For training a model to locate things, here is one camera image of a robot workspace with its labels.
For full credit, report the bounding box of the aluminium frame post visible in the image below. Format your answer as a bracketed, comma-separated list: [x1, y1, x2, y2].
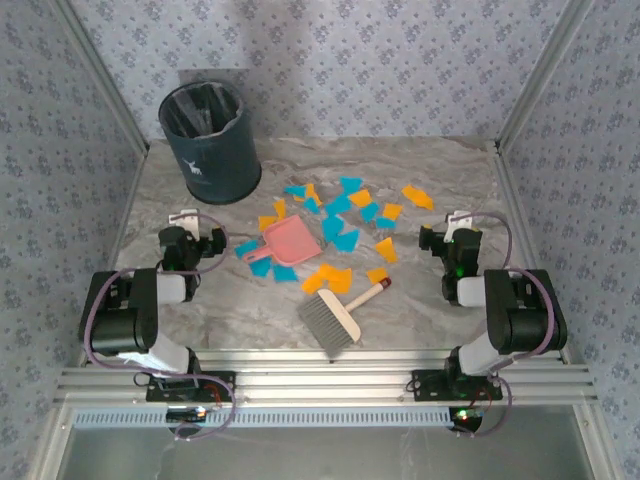
[497, 0, 599, 154]
[49, 0, 150, 156]

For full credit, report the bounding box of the dark blue waste bin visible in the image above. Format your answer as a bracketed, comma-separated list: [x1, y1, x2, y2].
[158, 81, 263, 206]

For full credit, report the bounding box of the aluminium extrusion base frame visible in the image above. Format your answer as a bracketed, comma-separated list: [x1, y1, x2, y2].
[53, 348, 600, 407]

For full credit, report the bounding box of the grey slotted cable duct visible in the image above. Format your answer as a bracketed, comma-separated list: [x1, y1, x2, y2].
[73, 405, 456, 430]

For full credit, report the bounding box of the aluminium table side rail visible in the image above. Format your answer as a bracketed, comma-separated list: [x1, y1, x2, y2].
[496, 142, 574, 364]
[77, 144, 151, 369]

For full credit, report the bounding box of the grey bristle hand brush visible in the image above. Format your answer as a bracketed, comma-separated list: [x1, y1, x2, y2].
[297, 277, 394, 360]

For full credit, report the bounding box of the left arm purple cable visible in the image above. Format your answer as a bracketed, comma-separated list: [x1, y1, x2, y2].
[82, 212, 237, 442]

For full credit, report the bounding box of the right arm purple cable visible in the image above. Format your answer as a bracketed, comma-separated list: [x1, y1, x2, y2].
[457, 211, 564, 439]

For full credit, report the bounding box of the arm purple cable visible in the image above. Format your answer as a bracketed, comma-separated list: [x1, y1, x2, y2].
[457, 211, 564, 439]
[82, 212, 237, 442]

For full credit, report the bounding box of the small LED circuit board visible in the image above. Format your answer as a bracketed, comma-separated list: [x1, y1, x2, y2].
[166, 406, 209, 422]
[448, 406, 485, 435]

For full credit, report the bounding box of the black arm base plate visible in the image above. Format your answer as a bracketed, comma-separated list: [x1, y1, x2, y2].
[144, 369, 237, 404]
[410, 368, 504, 402]

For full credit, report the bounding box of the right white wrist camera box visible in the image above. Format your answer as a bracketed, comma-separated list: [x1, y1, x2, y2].
[446, 211, 474, 241]

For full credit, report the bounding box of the pink plastic dustpan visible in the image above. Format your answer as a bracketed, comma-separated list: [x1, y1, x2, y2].
[243, 216, 324, 267]

